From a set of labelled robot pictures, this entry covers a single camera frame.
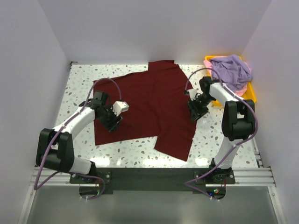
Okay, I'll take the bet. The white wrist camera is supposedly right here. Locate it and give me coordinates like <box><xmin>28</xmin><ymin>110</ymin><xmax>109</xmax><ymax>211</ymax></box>
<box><xmin>184</xmin><ymin>89</ymin><xmax>198</xmax><ymax>101</ymax></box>
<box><xmin>113</xmin><ymin>101</ymin><xmax>129</xmax><ymax>116</ymax></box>

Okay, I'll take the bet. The lavender t shirt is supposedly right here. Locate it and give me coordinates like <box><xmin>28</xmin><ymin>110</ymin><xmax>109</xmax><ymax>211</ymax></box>
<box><xmin>209</xmin><ymin>54</ymin><xmax>253</xmax><ymax>90</ymax></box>

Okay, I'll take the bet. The pink t shirt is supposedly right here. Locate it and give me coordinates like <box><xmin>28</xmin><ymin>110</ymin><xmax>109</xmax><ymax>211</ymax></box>
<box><xmin>202</xmin><ymin>59</ymin><xmax>252</xmax><ymax>96</ymax></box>

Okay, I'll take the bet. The yellow plastic bin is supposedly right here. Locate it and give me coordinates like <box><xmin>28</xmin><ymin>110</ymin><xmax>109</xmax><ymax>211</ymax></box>
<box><xmin>204</xmin><ymin>56</ymin><xmax>257</xmax><ymax>106</ymax></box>

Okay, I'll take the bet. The aluminium extrusion rail frame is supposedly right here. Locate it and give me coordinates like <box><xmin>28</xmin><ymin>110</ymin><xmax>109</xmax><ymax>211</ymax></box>
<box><xmin>17</xmin><ymin>102</ymin><xmax>287</xmax><ymax>224</ymax></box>

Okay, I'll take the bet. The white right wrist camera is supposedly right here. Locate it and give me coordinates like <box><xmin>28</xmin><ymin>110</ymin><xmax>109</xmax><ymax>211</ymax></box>
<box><xmin>184</xmin><ymin>89</ymin><xmax>198</xmax><ymax>101</ymax></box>

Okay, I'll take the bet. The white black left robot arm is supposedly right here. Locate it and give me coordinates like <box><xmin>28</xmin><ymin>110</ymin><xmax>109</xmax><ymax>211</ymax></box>
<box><xmin>36</xmin><ymin>91</ymin><xmax>129</xmax><ymax>183</ymax></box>

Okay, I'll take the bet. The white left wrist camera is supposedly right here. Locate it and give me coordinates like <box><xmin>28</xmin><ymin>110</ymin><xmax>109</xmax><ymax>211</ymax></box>
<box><xmin>113</xmin><ymin>101</ymin><xmax>129</xmax><ymax>116</ymax></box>

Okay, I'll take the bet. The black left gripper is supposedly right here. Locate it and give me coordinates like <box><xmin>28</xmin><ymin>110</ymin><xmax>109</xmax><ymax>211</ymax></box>
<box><xmin>98</xmin><ymin>105</ymin><xmax>123</xmax><ymax>132</ymax></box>

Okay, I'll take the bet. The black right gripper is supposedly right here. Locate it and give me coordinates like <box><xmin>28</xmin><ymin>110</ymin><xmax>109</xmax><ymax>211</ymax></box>
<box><xmin>186</xmin><ymin>94</ymin><xmax>214</xmax><ymax>123</ymax></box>

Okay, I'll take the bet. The dark red t shirt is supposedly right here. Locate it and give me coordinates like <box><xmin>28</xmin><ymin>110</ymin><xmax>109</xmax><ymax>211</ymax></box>
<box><xmin>94</xmin><ymin>60</ymin><xmax>196</xmax><ymax>161</ymax></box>

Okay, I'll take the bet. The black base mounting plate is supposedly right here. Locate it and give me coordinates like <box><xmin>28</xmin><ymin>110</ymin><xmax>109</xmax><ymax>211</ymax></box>
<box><xmin>70</xmin><ymin>168</ymin><xmax>236</xmax><ymax>196</ymax></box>

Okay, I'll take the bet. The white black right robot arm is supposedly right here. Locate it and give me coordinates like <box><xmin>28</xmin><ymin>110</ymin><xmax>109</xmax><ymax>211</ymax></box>
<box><xmin>185</xmin><ymin>77</ymin><xmax>256</xmax><ymax>184</ymax></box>

